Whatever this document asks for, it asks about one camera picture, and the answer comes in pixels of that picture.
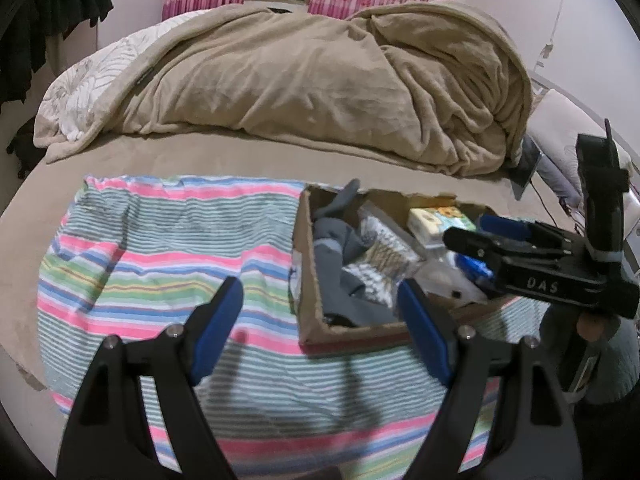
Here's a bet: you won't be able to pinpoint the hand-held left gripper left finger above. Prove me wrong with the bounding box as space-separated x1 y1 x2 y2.
56 276 245 480

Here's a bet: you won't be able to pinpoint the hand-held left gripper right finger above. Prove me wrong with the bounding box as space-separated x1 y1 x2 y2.
397 278 583 480

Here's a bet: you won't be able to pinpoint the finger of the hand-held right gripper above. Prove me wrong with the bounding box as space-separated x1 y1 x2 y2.
442 226 509 274
477 214 572 249

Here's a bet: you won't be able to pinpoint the blue tissue pack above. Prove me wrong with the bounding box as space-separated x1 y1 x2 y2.
452 252 496 283

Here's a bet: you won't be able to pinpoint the yellow printed tissue pack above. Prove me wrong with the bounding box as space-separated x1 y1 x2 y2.
407 205 476 249

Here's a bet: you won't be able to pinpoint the bag of cotton swabs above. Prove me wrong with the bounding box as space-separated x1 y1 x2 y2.
357 202 427 307

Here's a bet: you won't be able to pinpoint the cardboard box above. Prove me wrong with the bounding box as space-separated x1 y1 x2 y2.
290 185 521 358

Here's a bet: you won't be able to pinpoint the person's right forearm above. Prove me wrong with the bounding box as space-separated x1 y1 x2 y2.
539 305 640 406

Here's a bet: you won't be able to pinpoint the person's right hand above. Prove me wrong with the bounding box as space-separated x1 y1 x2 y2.
577 316 607 344

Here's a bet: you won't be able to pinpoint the black tablet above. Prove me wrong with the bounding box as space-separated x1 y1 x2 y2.
510 135 544 201

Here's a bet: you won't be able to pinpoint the grey-blue pillow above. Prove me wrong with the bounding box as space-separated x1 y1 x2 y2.
535 150 583 211

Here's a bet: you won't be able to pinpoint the striped colourful cloth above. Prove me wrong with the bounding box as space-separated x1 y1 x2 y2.
36 175 551 479

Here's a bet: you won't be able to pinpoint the white floral pillow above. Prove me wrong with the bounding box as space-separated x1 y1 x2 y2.
527 89 633 201

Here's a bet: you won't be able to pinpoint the beige round bed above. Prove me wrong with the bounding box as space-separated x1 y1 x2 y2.
0 125 640 480

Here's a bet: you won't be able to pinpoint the beige blanket with floral side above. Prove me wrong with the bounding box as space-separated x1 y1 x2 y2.
34 0 535 177

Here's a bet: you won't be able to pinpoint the black bag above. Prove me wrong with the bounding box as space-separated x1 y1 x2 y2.
6 115 51 179

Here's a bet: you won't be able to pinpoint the hanging dark clothes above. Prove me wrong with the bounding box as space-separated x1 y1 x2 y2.
0 0 116 106

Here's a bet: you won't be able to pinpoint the black cable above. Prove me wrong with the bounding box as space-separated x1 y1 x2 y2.
530 180 582 227

